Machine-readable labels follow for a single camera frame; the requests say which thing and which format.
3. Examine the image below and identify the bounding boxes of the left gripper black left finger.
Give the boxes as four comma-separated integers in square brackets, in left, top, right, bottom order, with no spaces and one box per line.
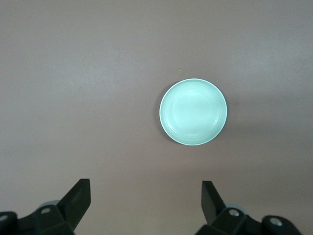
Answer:
[0,178,92,235]

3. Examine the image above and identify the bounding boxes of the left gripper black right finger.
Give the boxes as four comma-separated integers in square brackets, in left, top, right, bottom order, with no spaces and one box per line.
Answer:
[195,180,302,235]

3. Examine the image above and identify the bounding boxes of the pale green round plate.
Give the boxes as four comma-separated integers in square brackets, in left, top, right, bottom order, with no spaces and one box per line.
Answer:
[159,78,230,147]

